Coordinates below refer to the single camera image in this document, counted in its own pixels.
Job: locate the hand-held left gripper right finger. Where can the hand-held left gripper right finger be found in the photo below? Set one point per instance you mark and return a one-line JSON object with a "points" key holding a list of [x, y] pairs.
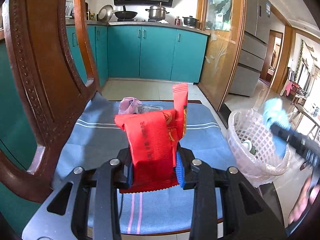
{"points": [[180, 175]]}

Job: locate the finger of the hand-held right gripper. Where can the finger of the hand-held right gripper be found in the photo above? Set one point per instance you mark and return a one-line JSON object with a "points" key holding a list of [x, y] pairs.
{"points": [[295, 138]]}

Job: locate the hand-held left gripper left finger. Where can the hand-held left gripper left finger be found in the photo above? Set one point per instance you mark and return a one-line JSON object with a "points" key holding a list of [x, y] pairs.
{"points": [[129, 177]]}

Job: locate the light blue face mask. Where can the light blue face mask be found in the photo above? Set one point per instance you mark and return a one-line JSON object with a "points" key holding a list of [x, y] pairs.
{"points": [[273, 112]]}

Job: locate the red snack packet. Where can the red snack packet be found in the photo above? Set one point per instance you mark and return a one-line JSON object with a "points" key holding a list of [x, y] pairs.
{"points": [[150, 142]]}

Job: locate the white plastic wastebasket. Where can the white plastic wastebasket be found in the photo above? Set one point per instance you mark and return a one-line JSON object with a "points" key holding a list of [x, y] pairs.
{"points": [[250, 130]]}

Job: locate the white paper cup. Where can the white paper cup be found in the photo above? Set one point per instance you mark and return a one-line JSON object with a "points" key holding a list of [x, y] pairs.
{"points": [[247, 145]]}

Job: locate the person's right hand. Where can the person's right hand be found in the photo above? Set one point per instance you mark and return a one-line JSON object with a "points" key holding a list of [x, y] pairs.
{"points": [[301, 202]]}

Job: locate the wooden side table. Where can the wooden side table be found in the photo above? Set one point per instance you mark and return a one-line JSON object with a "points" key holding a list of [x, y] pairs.
{"points": [[300, 110]]}

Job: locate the pink hanging garment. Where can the pink hanging garment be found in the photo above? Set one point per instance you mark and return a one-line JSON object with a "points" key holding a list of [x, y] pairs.
{"points": [[288, 87]]}

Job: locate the clear plastic bin liner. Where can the clear plastic bin liner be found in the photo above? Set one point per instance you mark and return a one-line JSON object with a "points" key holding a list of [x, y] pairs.
{"points": [[260, 177]]}

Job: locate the blue striped seat cushion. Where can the blue striped seat cushion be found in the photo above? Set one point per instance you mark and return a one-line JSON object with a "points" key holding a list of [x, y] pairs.
{"points": [[95, 135]]}

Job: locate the lilac plastic bag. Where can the lilac plastic bag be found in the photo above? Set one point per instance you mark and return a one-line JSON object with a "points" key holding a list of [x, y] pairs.
{"points": [[127, 105]]}

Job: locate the clear plastic packet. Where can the clear plastic packet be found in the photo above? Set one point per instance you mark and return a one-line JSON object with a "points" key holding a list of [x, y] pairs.
{"points": [[150, 108]]}

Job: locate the green hanging garland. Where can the green hanging garland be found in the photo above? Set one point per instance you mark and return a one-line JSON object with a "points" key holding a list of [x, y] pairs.
{"points": [[299, 60]]}

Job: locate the grey refrigerator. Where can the grey refrigerator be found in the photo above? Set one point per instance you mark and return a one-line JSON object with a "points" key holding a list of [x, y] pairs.
{"points": [[250, 62]]}

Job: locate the wood framed glass door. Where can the wood framed glass door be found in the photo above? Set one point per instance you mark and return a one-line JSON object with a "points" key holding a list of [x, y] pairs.
{"points": [[220, 62]]}

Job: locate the teal kitchen base cabinets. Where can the teal kitchen base cabinets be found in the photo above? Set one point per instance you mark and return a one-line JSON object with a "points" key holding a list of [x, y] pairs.
{"points": [[155, 52]]}

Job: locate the carved wooden chair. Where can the carved wooden chair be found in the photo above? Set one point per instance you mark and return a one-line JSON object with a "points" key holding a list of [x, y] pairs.
{"points": [[42, 55]]}

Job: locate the red jar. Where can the red jar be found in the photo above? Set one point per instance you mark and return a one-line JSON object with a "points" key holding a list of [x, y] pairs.
{"points": [[177, 21]]}

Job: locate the black casserole pot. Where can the black casserole pot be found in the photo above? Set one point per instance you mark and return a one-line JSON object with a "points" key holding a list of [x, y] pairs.
{"points": [[190, 21]]}

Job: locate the gas stove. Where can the gas stove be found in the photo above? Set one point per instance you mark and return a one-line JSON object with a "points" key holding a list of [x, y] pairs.
{"points": [[140, 20]]}

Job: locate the black wok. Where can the black wok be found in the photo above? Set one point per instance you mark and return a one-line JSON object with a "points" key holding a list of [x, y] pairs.
{"points": [[125, 14]]}

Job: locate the steel stockpot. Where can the steel stockpot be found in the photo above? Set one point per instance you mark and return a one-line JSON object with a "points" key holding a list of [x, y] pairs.
{"points": [[157, 12]]}

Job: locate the dark glass bottle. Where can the dark glass bottle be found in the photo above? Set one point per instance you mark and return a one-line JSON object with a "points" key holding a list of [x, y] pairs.
{"points": [[92, 17]]}

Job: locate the steel wok lid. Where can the steel wok lid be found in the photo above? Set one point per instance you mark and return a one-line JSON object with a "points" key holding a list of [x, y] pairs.
{"points": [[105, 13]]}

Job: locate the white dish basket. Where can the white dish basket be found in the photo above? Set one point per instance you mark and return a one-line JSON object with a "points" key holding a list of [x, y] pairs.
{"points": [[69, 7]]}

